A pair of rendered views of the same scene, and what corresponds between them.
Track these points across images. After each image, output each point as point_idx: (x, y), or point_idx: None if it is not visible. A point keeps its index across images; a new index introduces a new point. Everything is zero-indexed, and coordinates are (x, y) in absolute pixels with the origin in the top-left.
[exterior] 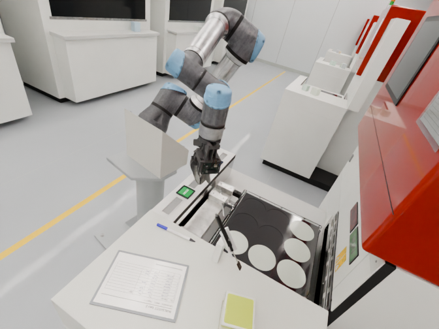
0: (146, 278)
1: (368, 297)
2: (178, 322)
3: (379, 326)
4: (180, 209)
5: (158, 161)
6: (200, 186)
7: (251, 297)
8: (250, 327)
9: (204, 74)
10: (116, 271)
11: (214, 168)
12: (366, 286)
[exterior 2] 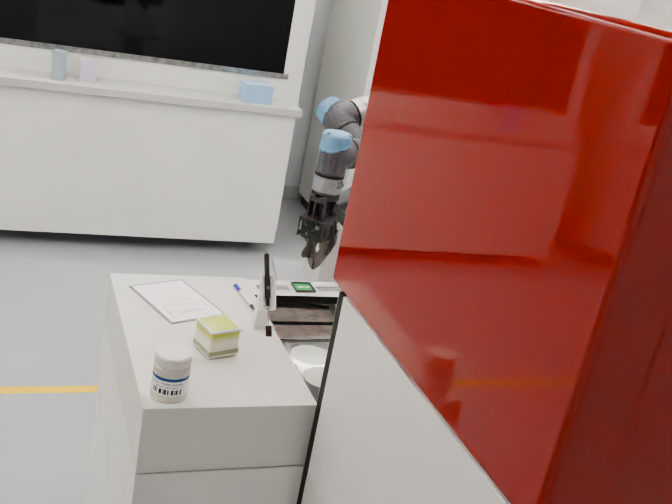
0: (181, 299)
1: (333, 354)
2: (174, 325)
3: (337, 408)
4: (276, 292)
5: (318, 267)
6: (330, 293)
7: (252, 354)
8: (214, 330)
9: (347, 124)
10: (165, 285)
11: (316, 233)
12: (332, 334)
